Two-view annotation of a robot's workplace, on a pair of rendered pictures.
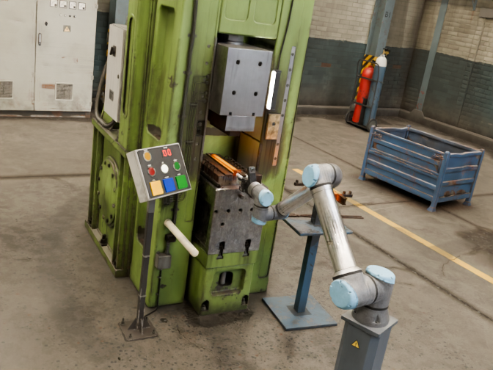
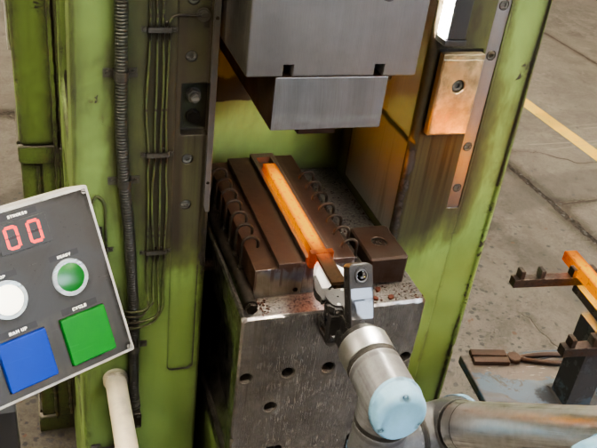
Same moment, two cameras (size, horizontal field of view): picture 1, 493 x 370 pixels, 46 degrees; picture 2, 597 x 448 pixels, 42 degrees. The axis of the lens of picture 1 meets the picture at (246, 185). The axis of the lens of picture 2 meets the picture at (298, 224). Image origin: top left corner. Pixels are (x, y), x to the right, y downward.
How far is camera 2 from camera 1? 226 cm
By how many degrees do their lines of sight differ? 16
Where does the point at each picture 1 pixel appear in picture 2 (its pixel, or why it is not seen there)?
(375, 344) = not seen: outside the picture
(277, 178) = (460, 241)
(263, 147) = (417, 157)
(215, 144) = not seen: hidden behind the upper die
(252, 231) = not seen: hidden behind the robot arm
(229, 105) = (285, 39)
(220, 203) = (259, 356)
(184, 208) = (163, 340)
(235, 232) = (312, 420)
